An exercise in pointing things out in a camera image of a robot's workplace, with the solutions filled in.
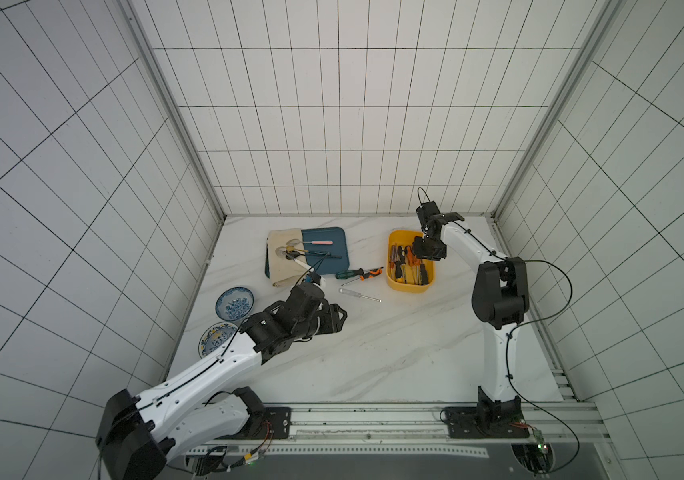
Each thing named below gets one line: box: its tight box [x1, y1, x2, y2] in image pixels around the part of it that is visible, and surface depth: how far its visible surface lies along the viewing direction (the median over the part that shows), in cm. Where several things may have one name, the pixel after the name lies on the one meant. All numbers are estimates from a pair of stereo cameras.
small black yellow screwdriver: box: [395, 245, 406, 283], surface depth 106 cm
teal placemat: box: [301, 227, 350, 274], surface depth 112 cm
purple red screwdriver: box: [389, 244, 396, 281], surface depth 106 cm
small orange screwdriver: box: [341, 266, 384, 286], surface depth 102 cm
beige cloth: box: [268, 229, 309, 287], surface depth 112 cm
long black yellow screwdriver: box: [395, 245, 405, 283], surface depth 106 cm
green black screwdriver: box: [335, 268, 364, 279], surface depth 102 cm
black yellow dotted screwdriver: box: [420, 259, 429, 286], surface depth 102 cm
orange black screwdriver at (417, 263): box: [411, 247, 422, 285], surface depth 105 cm
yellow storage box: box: [386, 230, 436, 293], surface depth 100 cm
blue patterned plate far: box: [215, 286, 255, 322], surface depth 94 cm
